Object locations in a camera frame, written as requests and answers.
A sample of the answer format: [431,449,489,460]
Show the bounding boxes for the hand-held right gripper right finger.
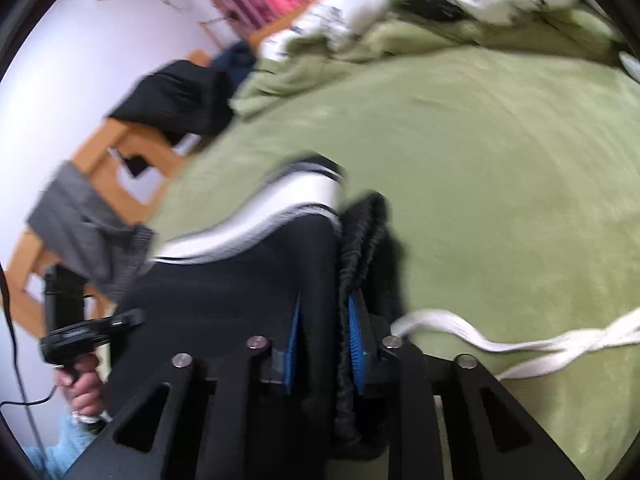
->
[347,292,586,480]

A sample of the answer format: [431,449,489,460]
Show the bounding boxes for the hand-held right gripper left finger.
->
[62,294,304,480]

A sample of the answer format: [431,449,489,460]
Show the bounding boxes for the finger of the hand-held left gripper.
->
[104,309,147,334]

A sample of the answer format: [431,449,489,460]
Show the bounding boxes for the black pants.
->
[102,155,640,461]

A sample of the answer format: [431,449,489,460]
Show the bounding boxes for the person's left forearm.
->
[22,411,102,479]

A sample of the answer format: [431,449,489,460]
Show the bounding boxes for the person's left hand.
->
[55,352,109,424]

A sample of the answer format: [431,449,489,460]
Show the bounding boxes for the grey jeans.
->
[26,160,157,302]

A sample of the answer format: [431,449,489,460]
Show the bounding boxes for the green fleece blanket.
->
[145,5,640,480]

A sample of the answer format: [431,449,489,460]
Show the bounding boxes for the black jacket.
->
[107,59,234,147]

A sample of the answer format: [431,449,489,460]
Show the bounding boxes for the navy garment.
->
[212,41,259,87]

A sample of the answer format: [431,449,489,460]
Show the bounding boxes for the wooden coat rack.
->
[197,6,242,44]

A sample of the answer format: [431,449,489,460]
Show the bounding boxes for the white floral quilt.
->
[230,0,626,120]

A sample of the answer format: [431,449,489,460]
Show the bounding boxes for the small white object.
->
[617,52,640,84]

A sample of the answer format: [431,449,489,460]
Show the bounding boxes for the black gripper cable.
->
[0,260,63,443]

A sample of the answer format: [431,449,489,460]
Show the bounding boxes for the wooden bed frame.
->
[0,0,332,342]

